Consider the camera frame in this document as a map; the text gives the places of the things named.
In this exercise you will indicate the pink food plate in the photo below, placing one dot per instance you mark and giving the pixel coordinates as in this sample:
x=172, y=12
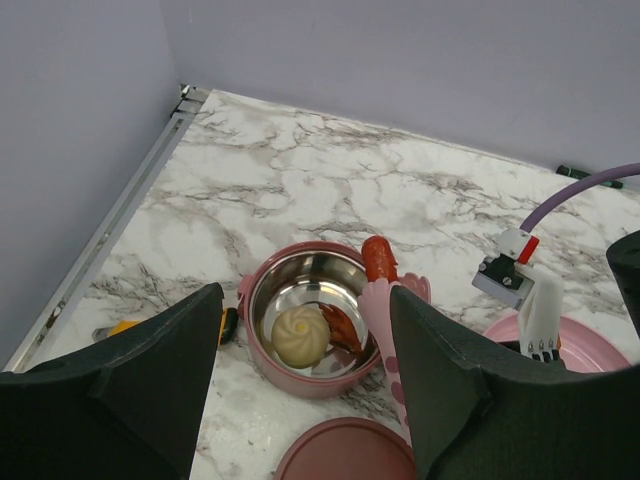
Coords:
x=583, y=349

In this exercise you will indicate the pink food tongs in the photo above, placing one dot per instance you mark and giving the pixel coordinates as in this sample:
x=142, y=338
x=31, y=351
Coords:
x=374, y=308

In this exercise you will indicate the red sausage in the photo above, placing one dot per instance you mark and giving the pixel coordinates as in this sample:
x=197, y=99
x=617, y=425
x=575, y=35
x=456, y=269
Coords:
x=379, y=260

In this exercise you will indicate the dark pink round lid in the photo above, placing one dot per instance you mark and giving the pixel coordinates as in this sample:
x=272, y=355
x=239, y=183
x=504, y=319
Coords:
x=348, y=448

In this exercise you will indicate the red braised meat piece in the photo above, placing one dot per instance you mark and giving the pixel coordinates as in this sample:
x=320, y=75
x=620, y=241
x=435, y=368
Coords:
x=342, y=331

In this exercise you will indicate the aluminium table edge rail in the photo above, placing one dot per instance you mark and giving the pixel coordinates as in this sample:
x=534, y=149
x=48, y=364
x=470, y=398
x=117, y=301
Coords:
x=59, y=309

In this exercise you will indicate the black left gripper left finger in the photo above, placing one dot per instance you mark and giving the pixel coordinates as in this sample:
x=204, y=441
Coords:
x=127, y=407

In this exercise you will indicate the white steamed bun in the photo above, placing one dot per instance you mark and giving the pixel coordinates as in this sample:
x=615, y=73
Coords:
x=300, y=336

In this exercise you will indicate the pink steel lunch pot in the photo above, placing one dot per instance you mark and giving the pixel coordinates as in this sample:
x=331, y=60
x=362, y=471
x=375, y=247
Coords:
x=307, y=274

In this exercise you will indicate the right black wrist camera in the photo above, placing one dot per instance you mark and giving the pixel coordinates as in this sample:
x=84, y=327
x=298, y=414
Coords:
x=535, y=295

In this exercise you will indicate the yellow utility knife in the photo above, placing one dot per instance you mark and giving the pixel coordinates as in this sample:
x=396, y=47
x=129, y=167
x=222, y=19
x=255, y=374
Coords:
x=229, y=323

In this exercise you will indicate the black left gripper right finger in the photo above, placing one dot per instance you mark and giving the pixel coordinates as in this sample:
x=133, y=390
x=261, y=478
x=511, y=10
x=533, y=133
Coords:
x=477, y=410

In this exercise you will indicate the green black screwdriver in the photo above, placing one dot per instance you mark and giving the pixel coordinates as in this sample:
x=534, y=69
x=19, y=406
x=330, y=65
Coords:
x=578, y=174

